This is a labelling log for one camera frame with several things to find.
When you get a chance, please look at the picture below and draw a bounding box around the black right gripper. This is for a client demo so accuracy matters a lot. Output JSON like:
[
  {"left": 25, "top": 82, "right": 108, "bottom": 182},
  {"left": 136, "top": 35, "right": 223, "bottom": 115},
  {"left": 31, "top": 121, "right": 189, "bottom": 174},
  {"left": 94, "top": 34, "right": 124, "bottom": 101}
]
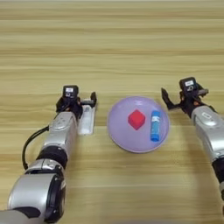
[{"left": 160, "top": 87, "right": 210, "bottom": 118}]

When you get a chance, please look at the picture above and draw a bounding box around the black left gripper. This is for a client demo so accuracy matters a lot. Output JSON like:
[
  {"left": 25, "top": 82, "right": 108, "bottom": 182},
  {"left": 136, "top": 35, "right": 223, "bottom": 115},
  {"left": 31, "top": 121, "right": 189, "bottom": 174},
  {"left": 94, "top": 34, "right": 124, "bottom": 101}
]
[{"left": 55, "top": 91, "right": 98, "bottom": 120}]

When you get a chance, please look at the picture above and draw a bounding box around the white rectangular remote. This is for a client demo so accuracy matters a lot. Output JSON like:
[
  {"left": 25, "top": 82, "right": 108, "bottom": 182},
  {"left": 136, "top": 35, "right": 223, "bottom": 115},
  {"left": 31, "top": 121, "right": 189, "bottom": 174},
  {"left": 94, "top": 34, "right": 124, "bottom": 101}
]
[{"left": 77, "top": 99, "right": 97, "bottom": 136}]

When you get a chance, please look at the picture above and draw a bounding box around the red cube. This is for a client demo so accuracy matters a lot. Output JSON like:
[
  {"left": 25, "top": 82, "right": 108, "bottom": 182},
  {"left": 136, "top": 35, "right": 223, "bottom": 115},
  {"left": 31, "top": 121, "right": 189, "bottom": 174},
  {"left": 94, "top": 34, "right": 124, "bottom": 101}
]
[{"left": 127, "top": 108, "right": 147, "bottom": 131}]

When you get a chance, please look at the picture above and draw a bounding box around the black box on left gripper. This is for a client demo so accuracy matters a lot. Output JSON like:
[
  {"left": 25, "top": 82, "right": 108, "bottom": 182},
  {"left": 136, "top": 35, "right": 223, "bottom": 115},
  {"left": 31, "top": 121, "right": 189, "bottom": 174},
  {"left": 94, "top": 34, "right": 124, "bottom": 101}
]
[{"left": 62, "top": 85, "right": 80, "bottom": 102}]

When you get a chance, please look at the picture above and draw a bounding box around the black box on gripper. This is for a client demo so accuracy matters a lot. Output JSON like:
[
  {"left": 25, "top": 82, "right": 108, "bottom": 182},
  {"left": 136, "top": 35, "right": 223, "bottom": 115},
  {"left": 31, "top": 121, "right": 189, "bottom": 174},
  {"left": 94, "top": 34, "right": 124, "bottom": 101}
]
[
  {"left": 178, "top": 76, "right": 197, "bottom": 93},
  {"left": 62, "top": 85, "right": 80, "bottom": 102}
]

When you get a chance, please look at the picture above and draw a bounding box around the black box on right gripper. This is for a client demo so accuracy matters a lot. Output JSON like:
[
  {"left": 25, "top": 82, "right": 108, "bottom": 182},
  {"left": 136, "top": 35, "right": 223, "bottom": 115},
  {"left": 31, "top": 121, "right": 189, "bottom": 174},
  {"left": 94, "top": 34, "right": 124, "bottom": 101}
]
[{"left": 178, "top": 76, "right": 197, "bottom": 93}]

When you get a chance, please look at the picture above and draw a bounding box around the blue glue stick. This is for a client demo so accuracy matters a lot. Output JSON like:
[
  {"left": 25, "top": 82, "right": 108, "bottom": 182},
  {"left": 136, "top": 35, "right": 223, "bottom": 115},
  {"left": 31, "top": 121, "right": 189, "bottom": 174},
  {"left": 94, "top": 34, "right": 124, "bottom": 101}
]
[{"left": 150, "top": 109, "right": 161, "bottom": 143}]

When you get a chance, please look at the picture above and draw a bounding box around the round purple plate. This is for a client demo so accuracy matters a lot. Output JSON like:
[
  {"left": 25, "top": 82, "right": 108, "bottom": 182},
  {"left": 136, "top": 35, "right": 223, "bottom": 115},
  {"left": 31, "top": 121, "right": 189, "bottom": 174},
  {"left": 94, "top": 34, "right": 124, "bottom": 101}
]
[{"left": 106, "top": 95, "right": 171, "bottom": 154}]

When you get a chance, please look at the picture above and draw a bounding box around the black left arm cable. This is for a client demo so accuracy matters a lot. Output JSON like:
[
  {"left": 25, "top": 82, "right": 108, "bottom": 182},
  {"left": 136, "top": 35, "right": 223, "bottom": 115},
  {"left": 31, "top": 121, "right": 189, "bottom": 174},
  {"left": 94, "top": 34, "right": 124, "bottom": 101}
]
[{"left": 22, "top": 124, "right": 51, "bottom": 171}]

